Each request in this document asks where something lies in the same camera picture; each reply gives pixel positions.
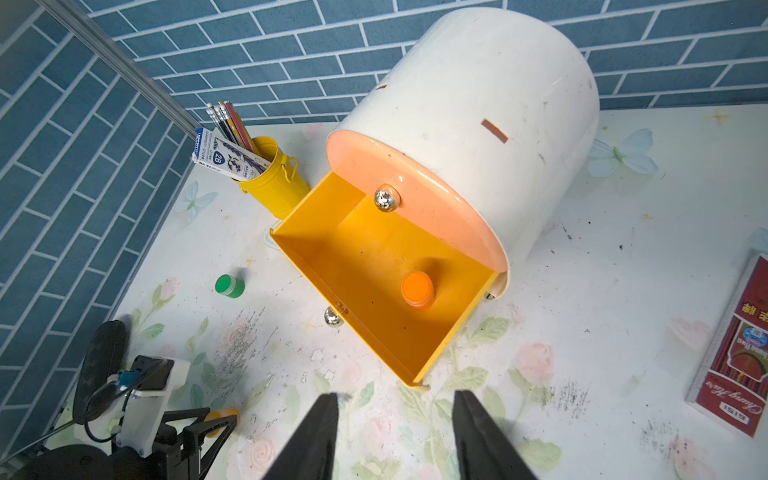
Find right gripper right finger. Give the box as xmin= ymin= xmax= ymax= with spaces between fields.
xmin=452 ymin=390 xmax=536 ymax=480

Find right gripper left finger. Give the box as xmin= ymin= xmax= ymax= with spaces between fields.
xmin=263 ymin=393 xmax=339 ymax=480

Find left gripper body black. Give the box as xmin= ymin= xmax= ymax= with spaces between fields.
xmin=119 ymin=413 xmax=198 ymax=479

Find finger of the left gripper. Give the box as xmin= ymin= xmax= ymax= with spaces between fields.
xmin=181 ymin=408 xmax=238 ymax=474

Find green paint can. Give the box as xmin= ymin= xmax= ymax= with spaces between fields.
xmin=214 ymin=274 xmax=245 ymax=298

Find yellow drawer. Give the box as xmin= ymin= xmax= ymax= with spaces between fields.
xmin=271 ymin=173 xmax=498 ymax=387

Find pink orange top drawer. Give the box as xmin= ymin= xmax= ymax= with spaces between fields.
xmin=326 ymin=130 xmax=508 ymax=272

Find white round drawer cabinet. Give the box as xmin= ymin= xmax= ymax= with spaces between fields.
xmin=333 ymin=7 xmax=599 ymax=297

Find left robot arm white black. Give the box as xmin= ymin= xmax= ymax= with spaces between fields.
xmin=13 ymin=408 xmax=239 ymax=479

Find black oval case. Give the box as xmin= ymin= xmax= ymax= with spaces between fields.
xmin=72 ymin=321 xmax=128 ymax=425

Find floral table mat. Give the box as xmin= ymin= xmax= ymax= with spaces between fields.
xmin=87 ymin=105 xmax=767 ymax=479

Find red small box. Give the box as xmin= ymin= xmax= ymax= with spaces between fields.
xmin=686 ymin=253 xmax=767 ymax=438

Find yellow pencil cup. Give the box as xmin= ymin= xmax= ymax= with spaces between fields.
xmin=239 ymin=136 xmax=311 ymax=220

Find pencil box 2B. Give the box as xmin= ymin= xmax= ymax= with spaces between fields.
xmin=191 ymin=128 xmax=271 ymax=182

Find pencils in cup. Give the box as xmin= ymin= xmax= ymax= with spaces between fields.
xmin=206 ymin=101 xmax=257 ymax=153

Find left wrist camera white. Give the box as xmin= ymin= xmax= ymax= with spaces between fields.
xmin=114 ymin=355 xmax=191 ymax=458

